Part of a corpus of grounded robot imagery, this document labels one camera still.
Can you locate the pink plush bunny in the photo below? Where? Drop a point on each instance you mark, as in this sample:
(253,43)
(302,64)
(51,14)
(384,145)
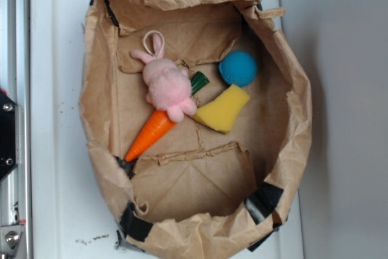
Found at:
(169,88)

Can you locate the yellow sponge piece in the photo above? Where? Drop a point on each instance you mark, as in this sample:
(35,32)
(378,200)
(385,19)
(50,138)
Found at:
(221,113)

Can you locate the orange plastic carrot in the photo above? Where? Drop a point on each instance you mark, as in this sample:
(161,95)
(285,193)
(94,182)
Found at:
(158,124)

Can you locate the blue textured ball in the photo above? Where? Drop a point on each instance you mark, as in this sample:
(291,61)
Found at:
(238,68)

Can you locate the brown paper-lined bin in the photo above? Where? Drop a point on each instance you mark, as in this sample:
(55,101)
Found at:
(195,193)

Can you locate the white tray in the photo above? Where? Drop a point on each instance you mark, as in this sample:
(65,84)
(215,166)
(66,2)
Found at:
(69,217)

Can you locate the metal rail frame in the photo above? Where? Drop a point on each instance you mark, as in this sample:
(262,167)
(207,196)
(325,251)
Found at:
(16,202)

